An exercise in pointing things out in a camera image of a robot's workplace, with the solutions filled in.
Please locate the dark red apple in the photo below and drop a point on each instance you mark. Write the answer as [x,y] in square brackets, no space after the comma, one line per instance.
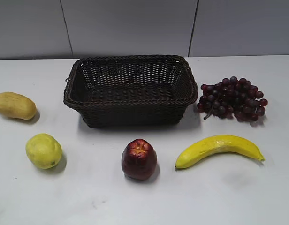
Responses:
[139,160]

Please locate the tan potato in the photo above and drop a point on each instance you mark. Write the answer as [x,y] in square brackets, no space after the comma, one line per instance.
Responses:
[14,105]

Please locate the dark woven wicker basket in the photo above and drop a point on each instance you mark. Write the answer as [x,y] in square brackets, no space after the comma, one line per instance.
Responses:
[130,90]

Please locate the yellow banana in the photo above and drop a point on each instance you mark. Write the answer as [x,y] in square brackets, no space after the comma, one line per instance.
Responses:
[217,144]

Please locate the yellow-green lemon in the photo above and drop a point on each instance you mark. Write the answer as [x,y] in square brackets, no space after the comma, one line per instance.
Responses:
[44,151]

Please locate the purple grape bunch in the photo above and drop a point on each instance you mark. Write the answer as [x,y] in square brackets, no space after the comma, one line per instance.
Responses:
[232,98]

